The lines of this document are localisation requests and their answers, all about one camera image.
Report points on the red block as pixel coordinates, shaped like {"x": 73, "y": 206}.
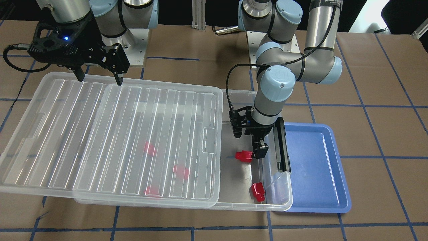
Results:
{"x": 244, "y": 156}
{"x": 149, "y": 149}
{"x": 258, "y": 191}
{"x": 181, "y": 172}
{"x": 152, "y": 191}

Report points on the clear plastic storage box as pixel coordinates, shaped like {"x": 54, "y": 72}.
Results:
{"x": 254, "y": 180}

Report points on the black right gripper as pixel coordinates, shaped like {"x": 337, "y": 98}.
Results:
{"x": 87, "y": 41}

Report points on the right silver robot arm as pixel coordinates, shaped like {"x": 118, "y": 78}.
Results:
{"x": 113, "y": 17}

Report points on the clear ribbed box lid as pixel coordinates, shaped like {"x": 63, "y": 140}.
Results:
{"x": 46, "y": 150}

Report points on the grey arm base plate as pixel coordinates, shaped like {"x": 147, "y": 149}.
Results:
{"x": 135, "y": 43}

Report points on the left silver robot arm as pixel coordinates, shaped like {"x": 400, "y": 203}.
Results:
{"x": 279, "y": 69}

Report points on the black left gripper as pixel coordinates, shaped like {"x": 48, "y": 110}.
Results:
{"x": 259, "y": 131}

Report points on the black box latch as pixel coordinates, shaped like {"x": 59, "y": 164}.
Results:
{"x": 282, "y": 157}

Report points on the blue plastic tray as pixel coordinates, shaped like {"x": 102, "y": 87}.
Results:
{"x": 317, "y": 178}

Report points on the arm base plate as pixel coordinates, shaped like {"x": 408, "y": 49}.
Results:
{"x": 255, "y": 39}

